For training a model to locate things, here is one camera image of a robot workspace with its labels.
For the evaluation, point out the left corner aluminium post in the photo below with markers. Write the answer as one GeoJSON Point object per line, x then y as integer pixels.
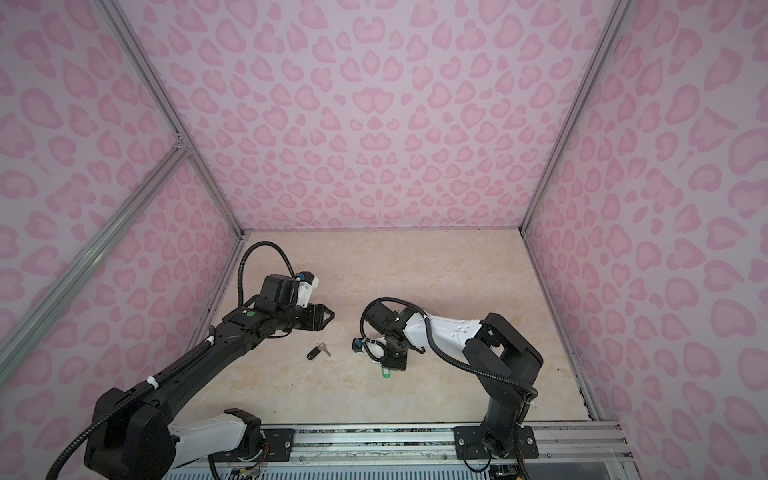
{"type": "Point", "coordinates": [128, 39]}

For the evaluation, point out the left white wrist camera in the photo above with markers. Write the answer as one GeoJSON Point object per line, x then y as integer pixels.
{"type": "Point", "coordinates": [307, 282]}

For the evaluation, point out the corner aluminium post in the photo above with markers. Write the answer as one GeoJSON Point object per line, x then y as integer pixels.
{"type": "Point", "coordinates": [128, 39]}
{"type": "Point", "coordinates": [619, 14]}

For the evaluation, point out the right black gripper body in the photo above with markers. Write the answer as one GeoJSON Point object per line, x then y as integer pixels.
{"type": "Point", "coordinates": [394, 357]}

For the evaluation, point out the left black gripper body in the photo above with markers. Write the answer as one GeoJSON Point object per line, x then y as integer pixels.
{"type": "Point", "coordinates": [308, 318]}

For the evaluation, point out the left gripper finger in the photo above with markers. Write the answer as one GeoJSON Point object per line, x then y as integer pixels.
{"type": "Point", "coordinates": [320, 323]}
{"type": "Point", "coordinates": [322, 312]}

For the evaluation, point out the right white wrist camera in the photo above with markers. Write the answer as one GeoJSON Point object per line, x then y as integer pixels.
{"type": "Point", "coordinates": [374, 349]}

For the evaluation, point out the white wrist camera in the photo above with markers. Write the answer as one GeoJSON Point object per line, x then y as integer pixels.
{"type": "Point", "coordinates": [374, 349]}
{"type": "Point", "coordinates": [307, 282]}

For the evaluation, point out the diagonal aluminium frame bar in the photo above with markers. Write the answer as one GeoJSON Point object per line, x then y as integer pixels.
{"type": "Point", "coordinates": [38, 321]}

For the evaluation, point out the right corner aluminium post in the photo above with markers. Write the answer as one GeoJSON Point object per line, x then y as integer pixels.
{"type": "Point", "coordinates": [619, 14]}

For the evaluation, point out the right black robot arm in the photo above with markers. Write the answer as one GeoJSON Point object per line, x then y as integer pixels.
{"type": "Point", "coordinates": [389, 316]}

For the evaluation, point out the black headed key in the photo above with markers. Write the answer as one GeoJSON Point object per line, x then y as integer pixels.
{"type": "Point", "coordinates": [317, 350]}

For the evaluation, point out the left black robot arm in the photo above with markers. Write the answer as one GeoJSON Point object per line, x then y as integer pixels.
{"type": "Point", "coordinates": [135, 434]}

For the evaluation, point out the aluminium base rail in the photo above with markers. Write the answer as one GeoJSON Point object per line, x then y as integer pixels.
{"type": "Point", "coordinates": [566, 450]}

